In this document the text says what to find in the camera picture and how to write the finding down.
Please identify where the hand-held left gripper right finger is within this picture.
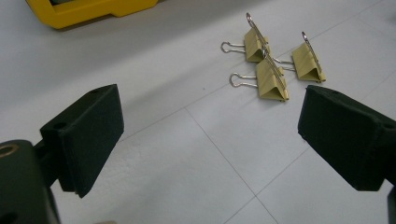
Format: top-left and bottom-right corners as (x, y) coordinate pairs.
(297, 85), (396, 192)

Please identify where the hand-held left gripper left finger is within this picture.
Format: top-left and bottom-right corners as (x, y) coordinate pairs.
(33, 83), (125, 199)

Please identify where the yellow binder clip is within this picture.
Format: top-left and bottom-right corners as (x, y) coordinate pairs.
(219, 12), (271, 63)
(229, 46), (290, 103)
(274, 31), (327, 84)

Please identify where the yellow black organizer box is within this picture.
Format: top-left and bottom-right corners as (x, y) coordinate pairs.
(25, 0), (160, 31)

